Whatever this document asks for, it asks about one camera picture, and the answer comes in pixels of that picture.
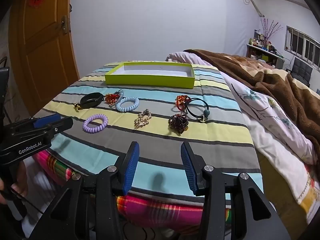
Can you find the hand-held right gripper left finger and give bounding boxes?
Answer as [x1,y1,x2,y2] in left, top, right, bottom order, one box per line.
[24,141,140,240]

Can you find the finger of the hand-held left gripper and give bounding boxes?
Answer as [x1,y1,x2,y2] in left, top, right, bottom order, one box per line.
[10,118,74,140]
[32,114,62,128]

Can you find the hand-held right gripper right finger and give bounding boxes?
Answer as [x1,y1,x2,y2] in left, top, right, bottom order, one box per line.
[180,141,292,240]

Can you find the purple spiral hair tie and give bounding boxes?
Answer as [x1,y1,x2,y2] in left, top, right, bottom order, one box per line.
[83,114,109,133]

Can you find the black wristband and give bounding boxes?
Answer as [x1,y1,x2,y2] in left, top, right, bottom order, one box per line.
[74,92,104,112]

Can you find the dark beaded scrunchie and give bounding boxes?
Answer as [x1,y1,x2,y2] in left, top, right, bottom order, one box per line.
[168,114,188,133]

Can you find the red beaded hair tie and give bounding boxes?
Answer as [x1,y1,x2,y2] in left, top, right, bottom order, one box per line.
[105,89,124,108]
[174,94,192,112]

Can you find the black hair tie teal bead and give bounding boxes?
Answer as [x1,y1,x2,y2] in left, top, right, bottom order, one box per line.
[184,97,210,123]

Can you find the light blue spiral hair tie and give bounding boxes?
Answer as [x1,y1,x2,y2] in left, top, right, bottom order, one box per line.
[116,96,140,112]

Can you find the green shallow cardboard box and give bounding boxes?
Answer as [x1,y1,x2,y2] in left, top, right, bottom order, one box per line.
[104,61,195,89]

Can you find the person's left hand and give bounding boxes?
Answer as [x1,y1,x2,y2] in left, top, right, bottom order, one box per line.
[0,160,28,205]

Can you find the striped bed sheet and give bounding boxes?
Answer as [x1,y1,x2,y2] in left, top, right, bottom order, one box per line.
[32,60,262,205]

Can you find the colourful plaid blanket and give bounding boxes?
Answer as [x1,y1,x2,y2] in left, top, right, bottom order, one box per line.
[34,150,232,227]

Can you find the wooden door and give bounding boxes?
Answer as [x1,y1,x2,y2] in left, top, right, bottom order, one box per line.
[9,0,80,117]

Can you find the white floral quilt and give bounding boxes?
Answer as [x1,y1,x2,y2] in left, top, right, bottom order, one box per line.
[220,70,320,220]

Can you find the pink folded quilt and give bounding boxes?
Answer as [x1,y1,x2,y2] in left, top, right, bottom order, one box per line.
[166,51,213,67]

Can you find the brown fleece blanket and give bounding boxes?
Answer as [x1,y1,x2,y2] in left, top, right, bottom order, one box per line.
[182,49,320,140]

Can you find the wooden shelf with items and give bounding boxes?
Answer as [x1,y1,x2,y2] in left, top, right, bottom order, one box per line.
[246,44,285,68]

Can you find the bottles on shelf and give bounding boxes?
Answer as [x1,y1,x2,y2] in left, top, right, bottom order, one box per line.
[249,30,273,49]

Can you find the black chair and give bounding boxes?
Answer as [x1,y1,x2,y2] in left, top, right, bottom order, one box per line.
[289,57,313,85]

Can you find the purple flower branches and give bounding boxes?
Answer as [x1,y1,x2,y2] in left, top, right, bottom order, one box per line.
[260,17,283,42]

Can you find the barred window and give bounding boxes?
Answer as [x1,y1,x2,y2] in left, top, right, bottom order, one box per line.
[285,26,320,70]

